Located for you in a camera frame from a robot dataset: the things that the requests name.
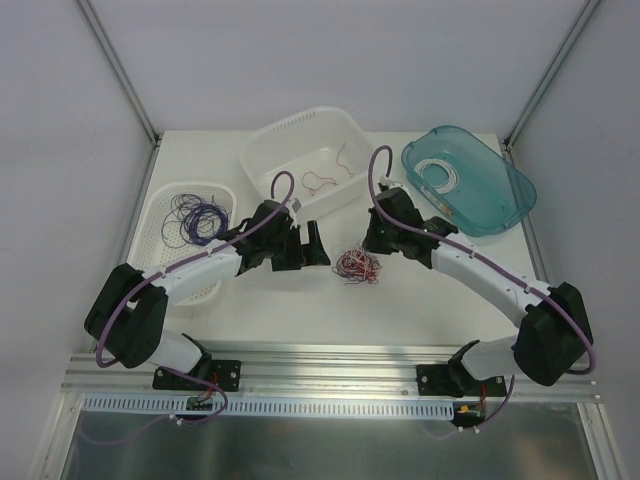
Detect red purple white wires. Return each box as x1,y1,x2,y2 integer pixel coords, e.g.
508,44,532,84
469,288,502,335
331,243,386,289

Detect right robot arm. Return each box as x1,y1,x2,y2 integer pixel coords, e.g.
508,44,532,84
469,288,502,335
363,187,596,398

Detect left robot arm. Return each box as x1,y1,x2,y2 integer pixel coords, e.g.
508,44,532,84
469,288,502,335
84,200,331,390

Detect white deep plastic basket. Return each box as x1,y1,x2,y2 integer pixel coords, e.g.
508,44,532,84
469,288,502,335
239,107,374,222

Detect white perforated flat basket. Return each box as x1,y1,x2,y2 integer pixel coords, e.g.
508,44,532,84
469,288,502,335
125,181,237,307

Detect teal transparent plastic bin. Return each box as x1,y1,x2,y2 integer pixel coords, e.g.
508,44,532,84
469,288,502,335
401,125,537,237

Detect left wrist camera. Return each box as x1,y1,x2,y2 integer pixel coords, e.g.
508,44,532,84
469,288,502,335
286,198,302,225

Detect red wire in basket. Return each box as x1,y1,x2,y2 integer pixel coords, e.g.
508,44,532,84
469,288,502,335
300,142,356,197

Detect purple wire coil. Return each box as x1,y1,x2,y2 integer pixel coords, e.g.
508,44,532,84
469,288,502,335
160,192,233,248

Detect aluminium mounting rail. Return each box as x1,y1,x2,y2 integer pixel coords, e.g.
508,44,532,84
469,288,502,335
61,341,603,404

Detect white wire coil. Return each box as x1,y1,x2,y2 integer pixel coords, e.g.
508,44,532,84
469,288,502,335
414,157,460,195

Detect left aluminium frame post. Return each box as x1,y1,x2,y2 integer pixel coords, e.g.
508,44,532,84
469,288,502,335
74,0,161,146

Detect aluminium frame post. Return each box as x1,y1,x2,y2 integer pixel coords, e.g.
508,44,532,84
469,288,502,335
74,0,161,146
504,0,603,153

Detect white slotted cable duct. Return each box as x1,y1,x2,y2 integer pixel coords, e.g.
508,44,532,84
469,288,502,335
82,393,454,421

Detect right aluminium frame post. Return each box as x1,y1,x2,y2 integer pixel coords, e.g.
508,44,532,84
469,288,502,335
504,0,603,153

